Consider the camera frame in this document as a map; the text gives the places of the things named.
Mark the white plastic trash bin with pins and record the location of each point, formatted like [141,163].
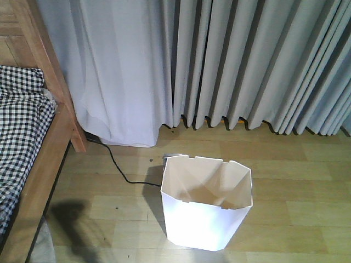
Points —
[204,200]

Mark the grey pleated curtain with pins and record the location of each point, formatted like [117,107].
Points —
[133,66]

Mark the black white checkered bedding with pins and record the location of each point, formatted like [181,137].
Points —
[27,110]

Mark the grey round rug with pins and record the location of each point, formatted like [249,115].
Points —
[43,250]

